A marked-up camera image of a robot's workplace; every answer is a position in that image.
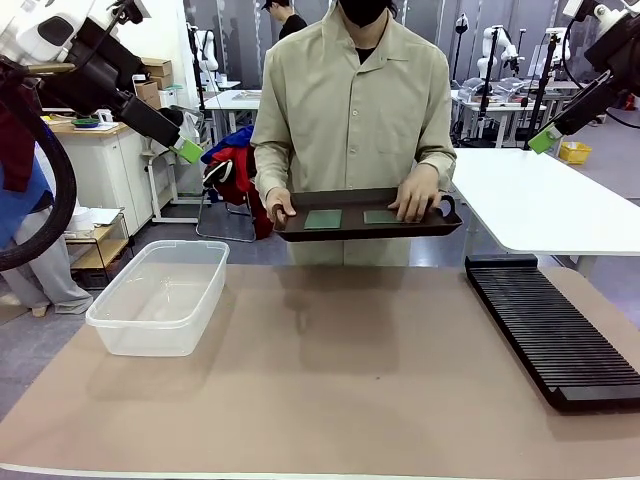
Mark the red and blue clothes pile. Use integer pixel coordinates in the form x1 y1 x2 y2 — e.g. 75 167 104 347
201 124 259 241

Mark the green PCB board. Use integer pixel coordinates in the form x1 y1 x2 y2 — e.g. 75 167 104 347
363 209 406 225
303 209 344 230

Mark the black face mask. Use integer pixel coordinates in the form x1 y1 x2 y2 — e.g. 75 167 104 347
339 0 389 29

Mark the person's right hand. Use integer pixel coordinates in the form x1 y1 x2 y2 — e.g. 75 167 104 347
264 187 297 224

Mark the person's beige shirt torso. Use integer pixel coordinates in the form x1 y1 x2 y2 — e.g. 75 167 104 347
249 0 457 266

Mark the person's right forearm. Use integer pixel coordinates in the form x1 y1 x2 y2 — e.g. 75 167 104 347
251 142 294 199

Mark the small wooden shelf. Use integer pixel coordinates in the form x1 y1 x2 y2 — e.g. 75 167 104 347
64 207 132 289

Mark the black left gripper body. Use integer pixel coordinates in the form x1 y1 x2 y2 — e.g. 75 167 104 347
37 18 151 115

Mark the black pole stand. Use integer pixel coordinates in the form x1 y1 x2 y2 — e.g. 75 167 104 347
522 29 561 151

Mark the yellow plastic crate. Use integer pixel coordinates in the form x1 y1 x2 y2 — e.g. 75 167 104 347
558 142 593 165

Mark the black tripod lamp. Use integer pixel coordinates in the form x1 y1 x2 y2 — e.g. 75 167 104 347
452 13 469 86

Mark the white background table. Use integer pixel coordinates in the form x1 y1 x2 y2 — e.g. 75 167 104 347
449 88 549 149
202 89 264 146

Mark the clear plastic storage box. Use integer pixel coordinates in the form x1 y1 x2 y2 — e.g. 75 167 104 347
85 239 231 358

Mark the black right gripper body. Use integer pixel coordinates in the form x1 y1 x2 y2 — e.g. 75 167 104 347
583 19 640 96

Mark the background person in black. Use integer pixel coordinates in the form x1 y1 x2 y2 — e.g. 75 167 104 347
260 0 309 41

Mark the black slotted PCB rack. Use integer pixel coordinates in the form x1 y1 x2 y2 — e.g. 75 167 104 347
464 254 640 414

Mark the white hanging garment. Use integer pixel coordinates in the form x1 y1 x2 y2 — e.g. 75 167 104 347
144 110 202 169

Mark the thin black camera cable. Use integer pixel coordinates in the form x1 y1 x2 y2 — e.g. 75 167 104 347
563 12 591 84

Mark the person's left forearm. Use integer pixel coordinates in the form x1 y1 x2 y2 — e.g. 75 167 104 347
407 147 457 189

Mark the person's left hand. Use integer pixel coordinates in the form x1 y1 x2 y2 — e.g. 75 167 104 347
388 169 444 224

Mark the dark brown serving tray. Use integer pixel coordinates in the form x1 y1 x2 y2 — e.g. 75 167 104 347
273 187 464 244

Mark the large white table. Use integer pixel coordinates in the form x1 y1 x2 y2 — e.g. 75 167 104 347
449 148 640 279

